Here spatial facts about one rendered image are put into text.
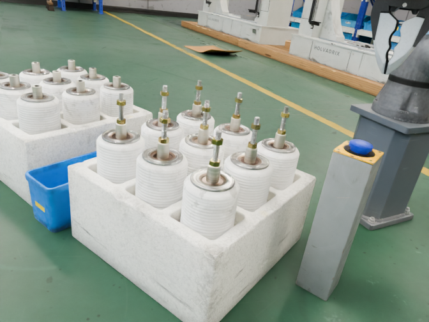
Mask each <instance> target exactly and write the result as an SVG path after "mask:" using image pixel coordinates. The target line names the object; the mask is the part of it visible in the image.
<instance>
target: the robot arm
mask: <svg viewBox="0 0 429 322"><path fill-rule="evenodd" d="M397 10H409V11H411V12H412V14H413V15H417V16H416V17H413V18H411V19H409V20H406V21H404V22H403V23H402V26H401V28H400V41H399V42H398V44H397V45H396V46H395V47H394V51H393V56H392V57H391V59H390V60H389V61H388V53H389V51H390V49H391V38H392V35H393V34H394V33H395V32H396V30H397V28H398V24H399V21H398V19H397V18H396V17H395V16H394V15H395V11H397ZM418 12H419V13H418ZM371 27H372V38H373V45H374V51H375V57H376V60H377V64H378V67H379V69H380V72H381V73H382V74H386V75H388V74H389V76H388V79H387V82H386V83H385V85H384V86H383V87H382V89H381V90H380V91H379V93H378V95H377V96H376V97H375V99H374V100H373V103H372V107H371V109H372V110H373V111H374V112H376V113H378V114H380V115H383V116H385V117H388V118H391V119H396V120H399V121H404V122H409V123H419V124H427V123H429V0H375V2H374V4H373V7H372V12H371Z"/></svg>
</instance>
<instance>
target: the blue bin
mask: <svg viewBox="0 0 429 322"><path fill-rule="evenodd" d="M95 157H97V151H94V152H91V153H87V154H84V155H80V156H77V157H73V158H69V159H67V160H63V161H60V162H56V163H53V164H49V165H45V166H42V167H38V168H36V169H31V170H29V171H27V172H26V173H25V177H26V180H27V181H28V184H29V191H30V195H31V202H32V205H33V212H34V217H35V219H36V220H38V221H39V222H40V223H41V224H43V225H44V226H45V227H46V228H47V229H48V230H49V231H51V232H53V233H57V232H60V231H62V230H63V229H66V228H68V227H71V226H72V222H71V212H70V193H69V183H68V166H69V165H73V164H76V163H82V162H83V161H85V160H89V159H91V158H95Z"/></svg>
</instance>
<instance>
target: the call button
mask: <svg viewBox="0 0 429 322"><path fill-rule="evenodd" d="M349 146H350V150H351V151H353V152H355V153H359V154H362V155H367V154H369V152H371V151H372V150H373V145H372V144H371V143H369V142H367V141H364V140H360V139H353V140H350V142H349Z"/></svg>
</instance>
